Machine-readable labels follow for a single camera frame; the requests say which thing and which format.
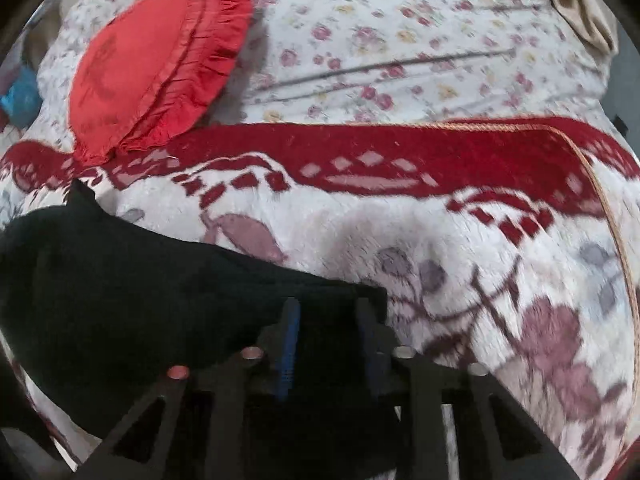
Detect red and white printed blanket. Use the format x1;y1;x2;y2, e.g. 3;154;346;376
0;116;640;480

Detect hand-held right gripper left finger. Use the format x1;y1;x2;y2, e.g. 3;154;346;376
75;299;302;480

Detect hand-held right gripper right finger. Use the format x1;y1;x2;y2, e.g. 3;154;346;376
355;299;576;480

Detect blue plastic bag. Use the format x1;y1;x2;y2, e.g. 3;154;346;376
0;74;44;127

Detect beige cloth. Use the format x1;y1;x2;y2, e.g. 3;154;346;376
535;0;619;54

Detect black pants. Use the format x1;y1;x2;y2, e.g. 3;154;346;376
0;180;401;480

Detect red heart-shaped frilled pillow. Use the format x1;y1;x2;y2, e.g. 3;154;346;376
67;0;254;167

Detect floral bed sheet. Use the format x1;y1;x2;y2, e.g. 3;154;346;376
35;0;621;127

